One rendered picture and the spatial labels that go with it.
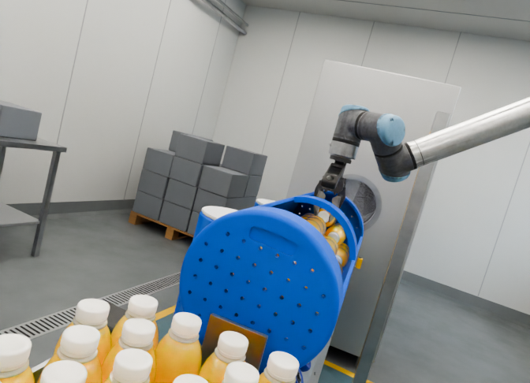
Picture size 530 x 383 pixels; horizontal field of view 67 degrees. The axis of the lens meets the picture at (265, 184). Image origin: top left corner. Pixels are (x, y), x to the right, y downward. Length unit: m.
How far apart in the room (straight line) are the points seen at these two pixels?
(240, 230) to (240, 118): 5.94
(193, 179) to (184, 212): 0.39
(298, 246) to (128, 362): 0.32
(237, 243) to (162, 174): 4.09
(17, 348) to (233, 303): 0.35
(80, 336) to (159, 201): 4.30
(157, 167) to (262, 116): 2.27
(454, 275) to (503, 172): 1.45
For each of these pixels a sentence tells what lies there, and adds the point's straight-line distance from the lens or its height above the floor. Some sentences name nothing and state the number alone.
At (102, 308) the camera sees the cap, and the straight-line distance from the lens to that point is 0.57.
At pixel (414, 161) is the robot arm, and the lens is 1.31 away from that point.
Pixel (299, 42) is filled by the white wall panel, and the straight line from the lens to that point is 6.51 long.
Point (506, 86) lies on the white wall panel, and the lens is 6.02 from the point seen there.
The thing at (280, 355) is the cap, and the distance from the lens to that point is 0.55.
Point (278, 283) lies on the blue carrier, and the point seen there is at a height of 1.12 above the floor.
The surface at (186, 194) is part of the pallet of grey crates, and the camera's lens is 4.56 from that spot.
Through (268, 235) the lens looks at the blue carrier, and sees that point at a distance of 0.67.
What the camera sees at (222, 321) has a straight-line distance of 0.68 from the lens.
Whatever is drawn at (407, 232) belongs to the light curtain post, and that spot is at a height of 1.10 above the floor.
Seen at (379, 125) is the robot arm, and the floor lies 1.48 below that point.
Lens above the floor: 1.34
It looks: 6 degrees down
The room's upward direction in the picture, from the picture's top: 15 degrees clockwise
